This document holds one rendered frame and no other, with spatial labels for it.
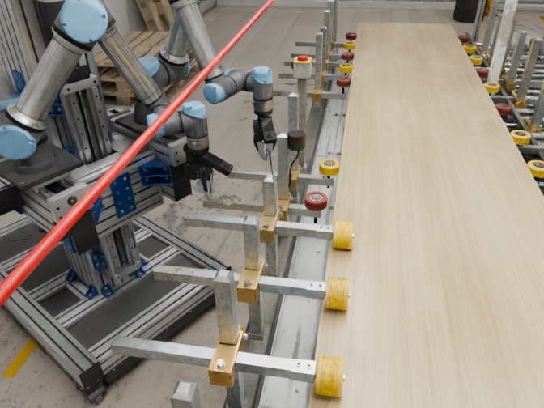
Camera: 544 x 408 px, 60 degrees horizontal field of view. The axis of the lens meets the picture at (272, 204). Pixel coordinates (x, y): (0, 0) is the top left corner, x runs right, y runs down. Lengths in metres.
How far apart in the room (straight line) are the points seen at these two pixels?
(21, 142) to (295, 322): 1.00
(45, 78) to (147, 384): 1.38
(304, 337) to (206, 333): 0.95
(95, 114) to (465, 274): 1.41
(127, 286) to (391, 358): 1.54
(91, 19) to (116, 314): 1.36
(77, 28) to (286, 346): 1.10
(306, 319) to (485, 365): 0.62
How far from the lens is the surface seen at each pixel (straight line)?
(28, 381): 2.51
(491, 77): 2.97
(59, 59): 1.50
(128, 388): 2.32
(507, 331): 1.32
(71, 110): 1.90
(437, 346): 1.23
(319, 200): 1.65
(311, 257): 1.85
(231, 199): 1.73
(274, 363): 1.07
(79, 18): 1.45
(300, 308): 1.65
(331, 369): 1.05
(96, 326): 2.31
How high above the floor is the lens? 1.81
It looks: 34 degrees down
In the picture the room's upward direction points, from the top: 1 degrees counter-clockwise
